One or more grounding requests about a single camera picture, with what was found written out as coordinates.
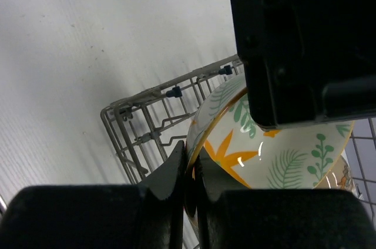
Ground white bowl green leaves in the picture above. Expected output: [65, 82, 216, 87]
[182, 72, 356, 226]

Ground beige bowl brown pattern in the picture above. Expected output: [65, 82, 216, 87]
[316, 153, 362, 198]

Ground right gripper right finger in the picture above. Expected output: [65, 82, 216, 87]
[195, 155, 375, 248]

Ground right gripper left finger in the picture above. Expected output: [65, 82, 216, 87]
[1, 141, 186, 248]

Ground grey wire dish rack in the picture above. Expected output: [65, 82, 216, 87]
[0, 53, 376, 249]

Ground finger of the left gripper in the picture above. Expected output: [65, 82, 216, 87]
[230, 0, 375, 129]

